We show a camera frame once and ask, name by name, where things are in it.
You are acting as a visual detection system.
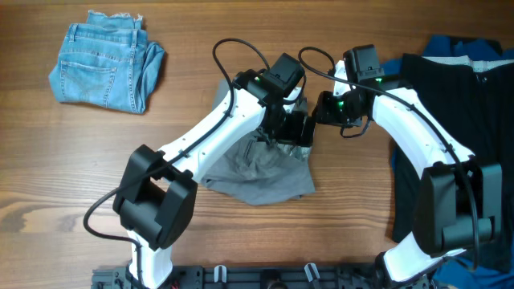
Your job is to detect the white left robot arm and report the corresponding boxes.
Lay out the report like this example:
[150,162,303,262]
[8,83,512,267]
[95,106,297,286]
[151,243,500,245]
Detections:
[112,54,314,288]

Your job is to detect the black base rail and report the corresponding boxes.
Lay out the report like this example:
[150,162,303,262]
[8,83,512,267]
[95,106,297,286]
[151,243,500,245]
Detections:
[91,263,441,289]

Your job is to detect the light blue denim jeans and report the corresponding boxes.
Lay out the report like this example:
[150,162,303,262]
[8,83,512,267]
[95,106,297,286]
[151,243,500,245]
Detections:
[48,10,165,114]

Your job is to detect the teal blue garment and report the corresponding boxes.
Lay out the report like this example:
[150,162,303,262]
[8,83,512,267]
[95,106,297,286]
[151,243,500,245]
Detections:
[383,35,513,288]

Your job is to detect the black garment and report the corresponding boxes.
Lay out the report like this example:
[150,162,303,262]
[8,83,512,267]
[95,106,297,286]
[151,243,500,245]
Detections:
[391,52,514,274]

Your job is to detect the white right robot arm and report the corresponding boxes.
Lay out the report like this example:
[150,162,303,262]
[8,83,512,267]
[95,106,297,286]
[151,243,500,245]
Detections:
[312,45,502,288]

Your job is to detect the grey shorts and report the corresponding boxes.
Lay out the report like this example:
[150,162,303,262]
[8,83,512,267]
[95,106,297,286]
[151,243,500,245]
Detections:
[199,79,316,206]

